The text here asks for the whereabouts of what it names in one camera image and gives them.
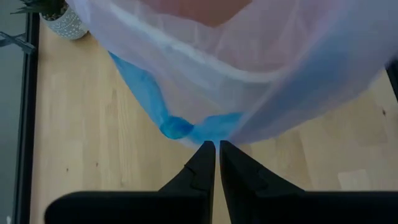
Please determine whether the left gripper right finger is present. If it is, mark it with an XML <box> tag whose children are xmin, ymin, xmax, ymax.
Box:
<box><xmin>219</xmin><ymin>140</ymin><xmax>304</xmax><ymax>224</ymax></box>

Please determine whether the pink bag with blue drawstring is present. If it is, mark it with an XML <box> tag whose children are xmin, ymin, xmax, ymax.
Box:
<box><xmin>65</xmin><ymin>0</ymin><xmax>398</xmax><ymax>147</ymax></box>

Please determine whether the blue trash bag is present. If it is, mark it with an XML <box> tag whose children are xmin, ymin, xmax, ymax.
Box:
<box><xmin>108</xmin><ymin>51</ymin><xmax>243</xmax><ymax>146</ymax></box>

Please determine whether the black aluminium table frame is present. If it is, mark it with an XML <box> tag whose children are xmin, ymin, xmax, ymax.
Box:
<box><xmin>0</xmin><ymin>12</ymin><xmax>41</xmax><ymax>224</ymax></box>

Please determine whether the succulent in white pot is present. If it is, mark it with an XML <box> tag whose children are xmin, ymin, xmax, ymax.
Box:
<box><xmin>11</xmin><ymin>0</ymin><xmax>90</xmax><ymax>40</ymax></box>

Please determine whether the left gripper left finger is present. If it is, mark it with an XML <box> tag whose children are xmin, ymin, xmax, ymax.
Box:
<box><xmin>158</xmin><ymin>140</ymin><xmax>216</xmax><ymax>224</ymax></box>

